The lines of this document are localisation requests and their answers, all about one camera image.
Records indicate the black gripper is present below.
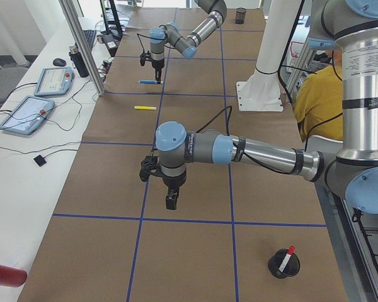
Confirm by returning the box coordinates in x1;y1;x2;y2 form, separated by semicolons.
161;165;186;210
152;59;164;82

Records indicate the blue marker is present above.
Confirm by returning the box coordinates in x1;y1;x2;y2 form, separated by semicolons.
139;80;164;85

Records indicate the red and white marker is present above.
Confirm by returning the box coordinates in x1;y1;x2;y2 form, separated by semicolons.
278;245;295;272

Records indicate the yellow marker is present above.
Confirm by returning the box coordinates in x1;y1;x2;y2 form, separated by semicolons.
134;106;157;111

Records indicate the black keyboard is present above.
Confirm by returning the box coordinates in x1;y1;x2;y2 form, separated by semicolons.
83;30;97;50

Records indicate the black water bottle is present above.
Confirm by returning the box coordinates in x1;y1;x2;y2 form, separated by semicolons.
69;45;89;78

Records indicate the black mesh cup far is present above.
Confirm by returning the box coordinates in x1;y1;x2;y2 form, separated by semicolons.
234;8;246;25

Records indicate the black mesh cup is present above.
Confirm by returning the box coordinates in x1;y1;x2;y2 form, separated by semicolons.
267;249;302;280
234;8;246;25

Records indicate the black computer mouse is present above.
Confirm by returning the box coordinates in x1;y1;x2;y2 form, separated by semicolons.
52;58;67;67

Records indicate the blue teach pendant far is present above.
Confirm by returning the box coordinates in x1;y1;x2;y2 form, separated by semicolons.
34;67;74;97

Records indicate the blue teach pendant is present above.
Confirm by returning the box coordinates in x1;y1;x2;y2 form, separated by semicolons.
0;96;55;135
34;67;74;97

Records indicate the small black sensor pad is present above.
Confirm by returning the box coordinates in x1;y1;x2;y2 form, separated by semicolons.
33;155;47;167

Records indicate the blue teach pendant near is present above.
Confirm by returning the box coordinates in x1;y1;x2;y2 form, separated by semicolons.
0;96;55;135

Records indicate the black mesh cup near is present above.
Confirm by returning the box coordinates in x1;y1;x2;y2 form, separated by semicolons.
267;249;302;280

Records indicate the person in yellow shirt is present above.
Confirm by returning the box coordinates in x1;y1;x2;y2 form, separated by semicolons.
293;50;343;142

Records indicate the red water bottle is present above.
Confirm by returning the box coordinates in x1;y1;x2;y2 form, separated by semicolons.
0;265;27;288

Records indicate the black camera cable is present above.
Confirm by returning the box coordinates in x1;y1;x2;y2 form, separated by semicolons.
195;105;297;173

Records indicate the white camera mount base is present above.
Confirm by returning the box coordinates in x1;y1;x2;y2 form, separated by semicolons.
236;0;304;112

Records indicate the aluminium frame post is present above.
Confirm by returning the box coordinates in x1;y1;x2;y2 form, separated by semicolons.
59;0;105;96

